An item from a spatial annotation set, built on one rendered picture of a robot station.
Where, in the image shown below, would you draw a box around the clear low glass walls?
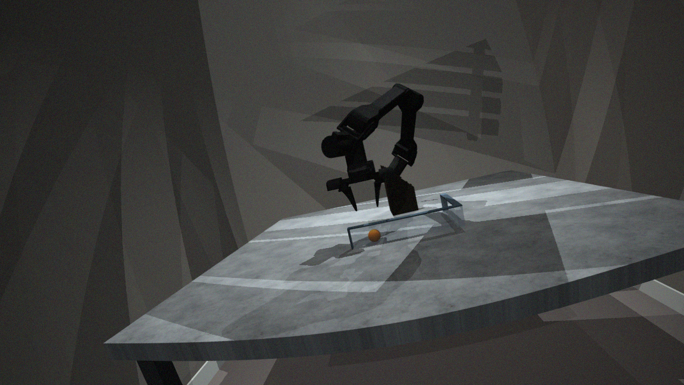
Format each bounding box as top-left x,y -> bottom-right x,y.
349,206 -> 465,250

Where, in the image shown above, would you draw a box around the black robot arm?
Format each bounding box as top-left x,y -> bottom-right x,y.
321,83 -> 424,183

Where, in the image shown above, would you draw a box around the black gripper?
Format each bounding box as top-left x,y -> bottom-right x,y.
326,152 -> 394,211

